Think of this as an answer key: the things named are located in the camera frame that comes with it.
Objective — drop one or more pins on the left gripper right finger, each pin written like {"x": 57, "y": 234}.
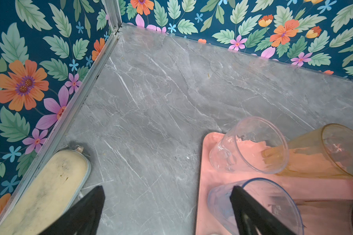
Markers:
{"x": 252, "y": 218}

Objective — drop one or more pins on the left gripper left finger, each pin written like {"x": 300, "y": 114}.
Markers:
{"x": 81, "y": 219}

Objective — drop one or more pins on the blue transparent cup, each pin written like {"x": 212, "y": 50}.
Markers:
{"x": 266, "y": 192}

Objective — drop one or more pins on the grey smoky cup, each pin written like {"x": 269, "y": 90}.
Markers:
{"x": 326, "y": 217}

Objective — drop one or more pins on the pink plastic tray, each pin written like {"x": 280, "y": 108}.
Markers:
{"x": 298, "y": 188}

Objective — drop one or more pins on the clear transparent cup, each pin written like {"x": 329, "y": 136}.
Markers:
{"x": 252, "y": 145}

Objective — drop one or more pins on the yellow tall cup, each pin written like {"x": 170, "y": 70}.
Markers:
{"x": 324, "y": 153}

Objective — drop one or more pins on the beige sponge brush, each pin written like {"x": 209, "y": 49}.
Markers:
{"x": 49, "y": 195}

